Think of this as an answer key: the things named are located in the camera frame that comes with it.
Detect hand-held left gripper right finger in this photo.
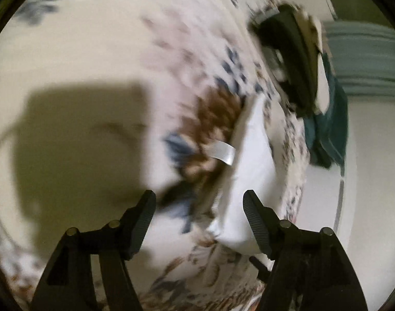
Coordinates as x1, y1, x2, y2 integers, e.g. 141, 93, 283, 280
243, 189, 368, 311

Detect grey-green striped curtain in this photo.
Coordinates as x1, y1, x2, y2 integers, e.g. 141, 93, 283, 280
324, 19, 395, 95

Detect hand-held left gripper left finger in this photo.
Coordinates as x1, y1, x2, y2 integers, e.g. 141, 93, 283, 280
29, 189, 157, 311

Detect floral bedspread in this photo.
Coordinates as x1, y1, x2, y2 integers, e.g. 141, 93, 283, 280
0, 0, 311, 311

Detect folded black garment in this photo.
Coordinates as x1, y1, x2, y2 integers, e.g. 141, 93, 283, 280
252, 5, 321, 118

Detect white t-shirt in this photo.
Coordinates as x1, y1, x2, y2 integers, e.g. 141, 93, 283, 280
207, 95, 284, 266

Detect dark green quilt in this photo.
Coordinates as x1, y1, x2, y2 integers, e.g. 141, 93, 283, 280
303, 55, 349, 169

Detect white headboard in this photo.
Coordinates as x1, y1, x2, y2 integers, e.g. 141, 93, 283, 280
306, 0, 395, 299

